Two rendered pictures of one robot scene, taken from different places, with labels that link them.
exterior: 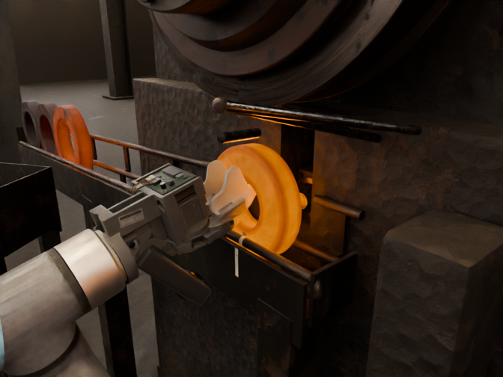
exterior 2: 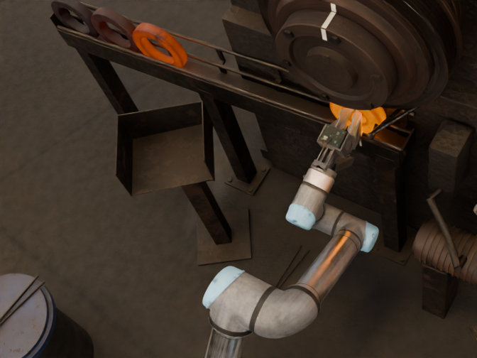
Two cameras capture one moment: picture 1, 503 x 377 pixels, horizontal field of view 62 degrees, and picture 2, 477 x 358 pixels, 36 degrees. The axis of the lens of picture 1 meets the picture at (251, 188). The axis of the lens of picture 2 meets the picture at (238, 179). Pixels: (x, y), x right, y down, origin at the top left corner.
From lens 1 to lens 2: 1.61 m
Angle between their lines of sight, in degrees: 39
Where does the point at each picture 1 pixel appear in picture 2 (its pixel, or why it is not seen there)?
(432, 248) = (445, 151)
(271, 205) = (373, 120)
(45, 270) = (314, 192)
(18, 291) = (311, 203)
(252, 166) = not seen: hidden behind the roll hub
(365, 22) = (415, 102)
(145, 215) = (333, 155)
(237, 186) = (356, 118)
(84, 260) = (324, 183)
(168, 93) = (265, 38)
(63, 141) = (145, 44)
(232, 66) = not seen: hidden behind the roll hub
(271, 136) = not seen: hidden behind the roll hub
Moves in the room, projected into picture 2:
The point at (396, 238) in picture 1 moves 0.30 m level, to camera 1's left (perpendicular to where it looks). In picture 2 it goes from (434, 148) to (321, 192)
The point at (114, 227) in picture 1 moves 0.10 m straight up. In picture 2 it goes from (326, 167) to (322, 148)
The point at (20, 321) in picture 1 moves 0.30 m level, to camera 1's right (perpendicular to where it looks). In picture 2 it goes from (316, 210) to (426, 168)
